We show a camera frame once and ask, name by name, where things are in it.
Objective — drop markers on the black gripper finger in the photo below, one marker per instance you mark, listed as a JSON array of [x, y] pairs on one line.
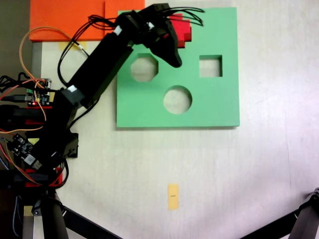
[[170, 49]]

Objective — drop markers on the red cross columnar block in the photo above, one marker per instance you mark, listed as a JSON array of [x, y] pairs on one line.
[[183, 30]]

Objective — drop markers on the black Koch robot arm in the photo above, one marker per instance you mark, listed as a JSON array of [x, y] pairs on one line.
[[104, 62]]

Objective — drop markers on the orange foam block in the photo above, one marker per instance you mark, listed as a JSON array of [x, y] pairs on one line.
[[49, 17]]

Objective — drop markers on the green shape sorter board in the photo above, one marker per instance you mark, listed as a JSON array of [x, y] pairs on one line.
[[179, 82]]

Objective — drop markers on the yellow masking tape piece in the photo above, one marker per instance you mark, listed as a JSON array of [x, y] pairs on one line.
[[33, 142], [74, 47]]

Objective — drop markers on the circuit board with green terminal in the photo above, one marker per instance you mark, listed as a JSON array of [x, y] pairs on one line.
[[41, 94]]

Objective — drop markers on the yellow paper label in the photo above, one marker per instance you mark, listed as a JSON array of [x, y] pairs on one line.
[[173, 196]]

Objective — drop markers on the red black table clamp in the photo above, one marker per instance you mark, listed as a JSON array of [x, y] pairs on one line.
[[17, 113], [59, 178]]

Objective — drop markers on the black circuit board silver chip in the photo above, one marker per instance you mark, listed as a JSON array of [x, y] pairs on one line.
[[22, 148]]

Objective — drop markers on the thin black tripod strut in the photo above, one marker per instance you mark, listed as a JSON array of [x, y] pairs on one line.
[[92, 226], [271, 225]]

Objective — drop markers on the black tripod leg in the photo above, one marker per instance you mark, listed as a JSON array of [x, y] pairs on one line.
[[49, 221], [307, 219]]

